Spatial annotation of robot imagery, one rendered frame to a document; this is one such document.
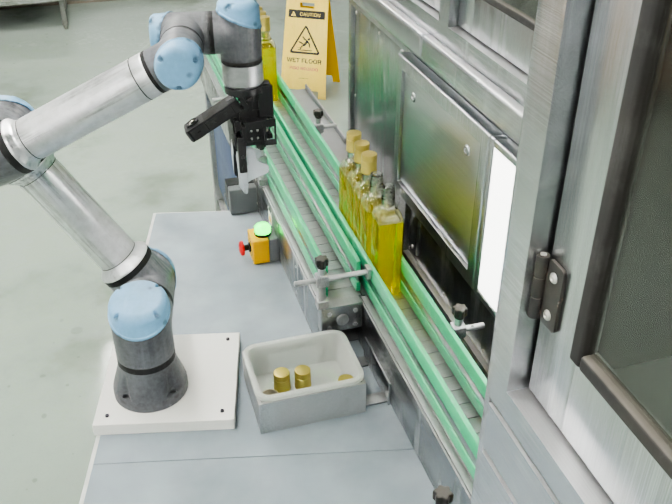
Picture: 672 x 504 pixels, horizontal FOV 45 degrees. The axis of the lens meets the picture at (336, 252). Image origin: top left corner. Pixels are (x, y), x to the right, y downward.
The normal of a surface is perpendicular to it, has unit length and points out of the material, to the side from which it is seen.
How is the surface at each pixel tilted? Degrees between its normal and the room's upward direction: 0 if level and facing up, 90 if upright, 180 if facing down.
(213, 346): 0
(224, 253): 0
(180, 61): 90
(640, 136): 90
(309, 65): 77
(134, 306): 8
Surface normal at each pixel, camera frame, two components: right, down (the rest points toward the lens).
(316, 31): -0.25, 0.27
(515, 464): -0.96, 0.15
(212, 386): 0.00, -0.84
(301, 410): 0.29, 0.52
